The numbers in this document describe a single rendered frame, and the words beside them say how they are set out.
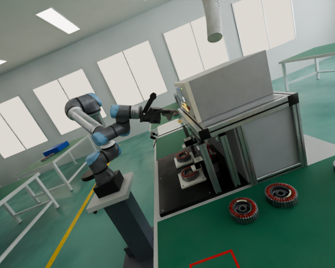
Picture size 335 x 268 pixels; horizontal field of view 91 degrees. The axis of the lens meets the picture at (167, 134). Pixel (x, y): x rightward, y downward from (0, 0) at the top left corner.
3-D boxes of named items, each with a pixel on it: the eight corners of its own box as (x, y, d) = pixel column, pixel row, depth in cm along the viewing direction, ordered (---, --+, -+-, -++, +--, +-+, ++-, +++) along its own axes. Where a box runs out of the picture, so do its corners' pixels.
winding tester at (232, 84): (197, 123, 80) (183, 82, 74) (183, 110, 121) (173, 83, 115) (274, 93, 78) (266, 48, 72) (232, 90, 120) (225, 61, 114)
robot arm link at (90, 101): (102, 161, 135) (70, 98, 112) (117, 152, 144) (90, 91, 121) (109, 165, 127) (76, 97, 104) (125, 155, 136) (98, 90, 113)
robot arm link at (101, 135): (53, 101, 103) (97, 135, 80) (70, 95, 110) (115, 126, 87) (60, 116, 110) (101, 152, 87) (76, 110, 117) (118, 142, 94)
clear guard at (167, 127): (153, 147, 106) (149, 139, 104) (153, 135, 128) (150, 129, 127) (200, 128, 104) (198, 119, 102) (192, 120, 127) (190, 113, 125)
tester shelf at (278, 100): (201, 141, 71) (198, 132, 69) (179, 114, 136) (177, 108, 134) (299, 102, 69) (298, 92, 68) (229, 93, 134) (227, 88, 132)
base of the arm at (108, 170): (94, 188, 122) (87, 177, 120) (100, 177, 137) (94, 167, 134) (112, 180, 122) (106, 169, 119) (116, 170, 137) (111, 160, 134)
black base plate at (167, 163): (160, 217, 84) (159, 214, 83) (158, 161, 145) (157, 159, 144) (248, 184, 82) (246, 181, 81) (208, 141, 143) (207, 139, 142)
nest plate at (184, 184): (182, 189, 94) (181, 187, 94) (178, 175, 109) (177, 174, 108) (206, 179, 94) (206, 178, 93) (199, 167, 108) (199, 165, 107)
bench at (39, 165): (34, 206, 350) (11, 177, 328) (75, 164, 531) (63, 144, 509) (72, 191, 346) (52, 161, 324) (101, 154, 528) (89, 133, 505)
